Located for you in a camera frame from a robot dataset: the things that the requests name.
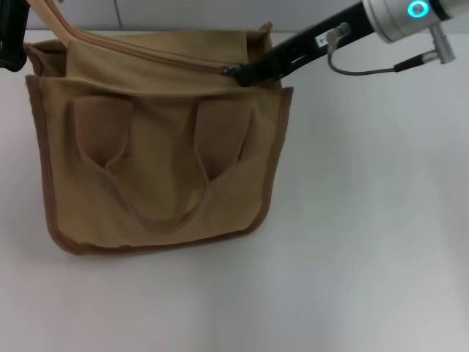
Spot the right gripper cable with plug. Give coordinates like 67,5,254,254
325,22,459,77

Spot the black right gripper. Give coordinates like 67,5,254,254
234,0,378,88

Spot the khaki canvas food bag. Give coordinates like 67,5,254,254
24,0,295,257

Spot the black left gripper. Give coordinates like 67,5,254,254
0,0,29,73

